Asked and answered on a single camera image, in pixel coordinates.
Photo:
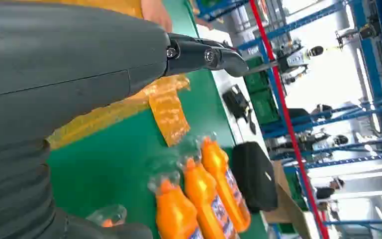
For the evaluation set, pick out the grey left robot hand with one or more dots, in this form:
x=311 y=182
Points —
x=62 y=59

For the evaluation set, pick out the orange drink bottle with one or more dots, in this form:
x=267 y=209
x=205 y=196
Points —
x=108 y=216
x=217 y=168
x=174 y=214
x=201 y=194

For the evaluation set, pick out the person's hand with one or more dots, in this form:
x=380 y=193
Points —
x=156 y=13

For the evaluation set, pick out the green table mat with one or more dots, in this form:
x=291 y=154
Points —
x=112 y=171

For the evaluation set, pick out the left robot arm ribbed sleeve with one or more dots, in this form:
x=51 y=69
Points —
x=13 y=191

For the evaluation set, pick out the black bag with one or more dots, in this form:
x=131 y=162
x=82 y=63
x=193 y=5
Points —
x=253 y=178

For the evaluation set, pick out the background humanoid robot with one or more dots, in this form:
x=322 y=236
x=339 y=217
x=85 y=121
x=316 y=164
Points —
x=296 y=59

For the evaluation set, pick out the brown cardboard box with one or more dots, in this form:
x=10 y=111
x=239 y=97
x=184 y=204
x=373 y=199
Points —
x=285 y=204

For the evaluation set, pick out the person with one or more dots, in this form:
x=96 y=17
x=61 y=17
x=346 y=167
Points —
x=324 y=193

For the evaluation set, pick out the red post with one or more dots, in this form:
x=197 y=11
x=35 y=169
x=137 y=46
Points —
x=288 y=118

